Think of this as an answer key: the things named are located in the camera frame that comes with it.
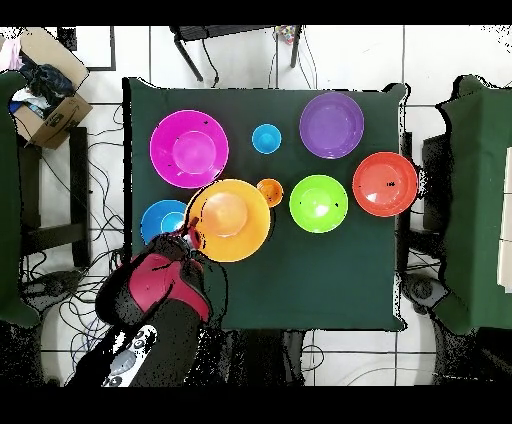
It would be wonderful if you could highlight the dark green table cloth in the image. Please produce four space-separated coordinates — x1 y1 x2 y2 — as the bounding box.
122 77 408 332

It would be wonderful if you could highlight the blue round bowl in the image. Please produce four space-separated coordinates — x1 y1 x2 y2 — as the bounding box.
140 199 189 246

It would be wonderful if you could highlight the large orange bowl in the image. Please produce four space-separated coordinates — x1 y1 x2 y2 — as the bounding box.
186 178 272 264

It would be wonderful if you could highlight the black bench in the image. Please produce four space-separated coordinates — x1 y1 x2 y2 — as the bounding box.
17 126 92 268

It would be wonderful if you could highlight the black pedestal foot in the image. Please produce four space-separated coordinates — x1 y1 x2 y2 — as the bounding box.
400 271 450 317
20 269 84 310

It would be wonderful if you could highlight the cardboard box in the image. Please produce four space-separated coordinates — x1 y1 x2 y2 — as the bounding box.
10 26 94 150

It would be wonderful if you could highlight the green covered side table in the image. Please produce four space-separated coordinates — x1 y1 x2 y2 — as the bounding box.
0 70 42 329
432 74 512 336

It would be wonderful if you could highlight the large red-orange bowl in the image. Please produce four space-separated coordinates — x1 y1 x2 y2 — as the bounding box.
352 151 419 218

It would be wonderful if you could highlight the tangle of floor cables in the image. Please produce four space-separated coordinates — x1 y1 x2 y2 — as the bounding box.
17 103 126 386

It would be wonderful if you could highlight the black metal frame table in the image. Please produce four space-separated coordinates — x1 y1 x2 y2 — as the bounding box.
169 25 304 84

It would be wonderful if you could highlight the pink bowl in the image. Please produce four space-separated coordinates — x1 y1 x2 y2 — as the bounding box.
149 109 230 189

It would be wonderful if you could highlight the blue cup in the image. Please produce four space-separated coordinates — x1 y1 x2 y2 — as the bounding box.
251 123 282 155

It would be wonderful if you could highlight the purple bowl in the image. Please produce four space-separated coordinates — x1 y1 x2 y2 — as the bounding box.
299 91 365 160

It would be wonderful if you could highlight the dark clothes pile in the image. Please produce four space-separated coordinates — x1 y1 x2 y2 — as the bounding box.
9 51 76 118

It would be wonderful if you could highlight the orange cup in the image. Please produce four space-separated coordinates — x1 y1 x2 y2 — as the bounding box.
256 178 284 208

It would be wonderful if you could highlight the green bowl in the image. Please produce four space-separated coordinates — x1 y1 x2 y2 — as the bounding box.
289 174 349 234

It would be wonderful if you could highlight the black chair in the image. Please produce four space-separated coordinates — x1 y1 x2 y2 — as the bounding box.
397 131 454 277

